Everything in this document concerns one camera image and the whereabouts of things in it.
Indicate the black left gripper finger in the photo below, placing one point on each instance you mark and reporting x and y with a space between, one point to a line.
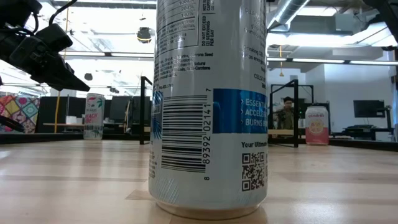
62 79

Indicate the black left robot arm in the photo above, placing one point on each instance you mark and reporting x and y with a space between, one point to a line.
15 7

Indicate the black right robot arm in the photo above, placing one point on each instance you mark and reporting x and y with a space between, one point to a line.
388 12

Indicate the white column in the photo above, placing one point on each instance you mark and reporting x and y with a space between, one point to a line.
70 93

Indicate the small black ceiling dome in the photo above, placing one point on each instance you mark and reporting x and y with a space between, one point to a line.
88 76

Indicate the black office partition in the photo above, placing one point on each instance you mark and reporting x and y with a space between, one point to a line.
46 112

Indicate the white box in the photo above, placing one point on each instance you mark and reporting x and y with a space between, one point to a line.
73 120

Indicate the colourful patterned quilt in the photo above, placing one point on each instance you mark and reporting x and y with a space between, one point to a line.
18 109

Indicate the white peach vibe can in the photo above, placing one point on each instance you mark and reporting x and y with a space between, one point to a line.
94 121

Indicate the white can blue band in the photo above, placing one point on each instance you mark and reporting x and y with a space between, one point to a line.
205 93

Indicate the yellow hanging pendant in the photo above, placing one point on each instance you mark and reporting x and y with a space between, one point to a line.
281 73

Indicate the person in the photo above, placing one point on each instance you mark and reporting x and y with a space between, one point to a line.
286 116

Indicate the pink white spindrift can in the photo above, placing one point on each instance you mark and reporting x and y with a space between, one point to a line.
317 127

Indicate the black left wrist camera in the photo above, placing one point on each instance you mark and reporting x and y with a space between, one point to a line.
54 37

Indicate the black left table frame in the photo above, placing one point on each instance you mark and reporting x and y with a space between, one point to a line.
46 137

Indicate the black table frame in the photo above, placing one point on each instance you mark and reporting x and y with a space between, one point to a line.
367 143
46 137

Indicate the silver spiral duct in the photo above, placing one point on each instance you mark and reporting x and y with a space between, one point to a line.
289 11

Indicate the black wall monitor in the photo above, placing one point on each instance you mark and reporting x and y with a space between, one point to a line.
368 109

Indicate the black right table frame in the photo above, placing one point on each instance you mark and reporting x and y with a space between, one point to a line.
367 143

